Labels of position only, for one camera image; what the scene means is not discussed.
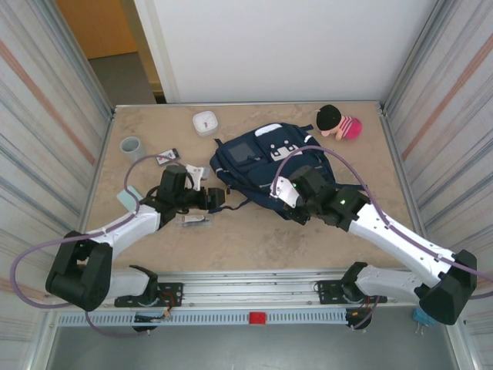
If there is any grey cup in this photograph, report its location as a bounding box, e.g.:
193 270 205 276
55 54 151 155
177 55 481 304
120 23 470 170
119 136 147 165

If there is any corrugated plastic side panel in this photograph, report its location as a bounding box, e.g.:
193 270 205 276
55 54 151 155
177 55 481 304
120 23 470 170
0 0 116 370
379 0 493 370

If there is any red white card pack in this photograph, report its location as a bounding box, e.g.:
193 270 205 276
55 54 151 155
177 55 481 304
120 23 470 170
156 148 182 167

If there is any wooden door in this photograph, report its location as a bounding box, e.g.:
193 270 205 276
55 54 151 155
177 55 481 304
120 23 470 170
54 0 163 93

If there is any pink striped plush doll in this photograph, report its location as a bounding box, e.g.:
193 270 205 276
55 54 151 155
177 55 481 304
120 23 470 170
315 103 363 142

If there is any navy blue backpack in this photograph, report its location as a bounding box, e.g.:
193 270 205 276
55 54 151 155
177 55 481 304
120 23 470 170
210 122 338 221

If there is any white slotted cable duct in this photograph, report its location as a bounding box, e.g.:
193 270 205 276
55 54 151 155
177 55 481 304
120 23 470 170
53 310 351 328

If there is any mint green box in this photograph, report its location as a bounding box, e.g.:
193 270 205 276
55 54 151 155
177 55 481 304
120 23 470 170
116 186 143 211

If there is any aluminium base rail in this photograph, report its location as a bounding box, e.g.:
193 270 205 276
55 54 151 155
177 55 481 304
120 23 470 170
42 268 459 310

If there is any blue binder clip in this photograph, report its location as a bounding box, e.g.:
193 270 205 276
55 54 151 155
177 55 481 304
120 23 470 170
412 308 434 337

